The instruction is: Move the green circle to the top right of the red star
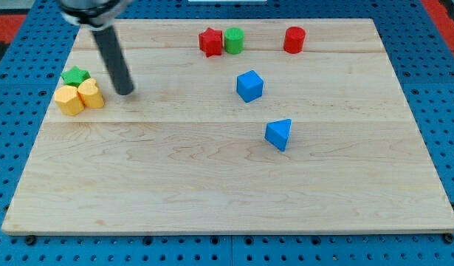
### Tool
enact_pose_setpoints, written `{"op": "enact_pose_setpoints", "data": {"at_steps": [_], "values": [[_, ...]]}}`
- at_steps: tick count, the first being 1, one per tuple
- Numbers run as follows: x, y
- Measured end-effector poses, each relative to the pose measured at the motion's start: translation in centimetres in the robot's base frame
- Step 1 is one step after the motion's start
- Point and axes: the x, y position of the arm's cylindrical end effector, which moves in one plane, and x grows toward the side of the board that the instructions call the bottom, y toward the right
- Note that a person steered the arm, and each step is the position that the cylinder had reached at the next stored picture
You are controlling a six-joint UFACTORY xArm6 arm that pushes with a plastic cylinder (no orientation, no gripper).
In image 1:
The red cylinder block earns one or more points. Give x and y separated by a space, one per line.
294 39

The green cylinder block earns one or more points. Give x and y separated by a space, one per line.
234 40

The yellow heart block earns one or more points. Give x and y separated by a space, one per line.
90 94

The blue cube block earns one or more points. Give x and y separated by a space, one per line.
249 86

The red star block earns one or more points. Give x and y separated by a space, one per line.
211 42

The wooden board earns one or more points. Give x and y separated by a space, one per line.
183 154

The blue triangle block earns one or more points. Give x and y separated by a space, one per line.
277 133

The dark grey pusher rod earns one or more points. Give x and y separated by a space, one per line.
112 55

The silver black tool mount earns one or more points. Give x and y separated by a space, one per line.
94 14

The yellow hexagon block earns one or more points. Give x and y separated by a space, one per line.
68 100

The green star block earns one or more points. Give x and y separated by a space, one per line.
75 76

